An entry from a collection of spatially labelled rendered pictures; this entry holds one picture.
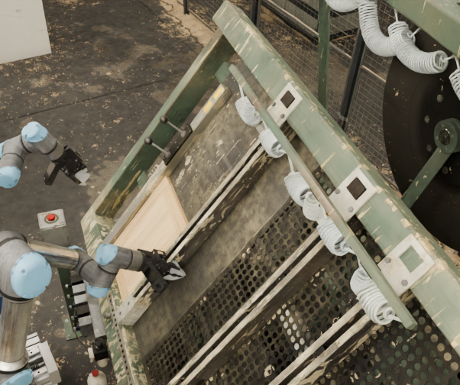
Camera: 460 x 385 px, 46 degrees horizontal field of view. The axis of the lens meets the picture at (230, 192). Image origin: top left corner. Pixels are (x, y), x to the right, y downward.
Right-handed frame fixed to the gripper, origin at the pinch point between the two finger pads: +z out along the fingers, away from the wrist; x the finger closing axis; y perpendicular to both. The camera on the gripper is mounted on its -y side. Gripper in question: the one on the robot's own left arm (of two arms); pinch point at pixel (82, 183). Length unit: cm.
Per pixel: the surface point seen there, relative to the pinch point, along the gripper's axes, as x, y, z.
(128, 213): 1.9, 3.7, 32.7
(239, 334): -90, 19, 9
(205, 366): -88, 3, 16
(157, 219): -15.2, 13.7, 27.9
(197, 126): -5, 51, 9
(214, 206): -46, 37, 6
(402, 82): -54, 117, 5
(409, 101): -60, 114, 8
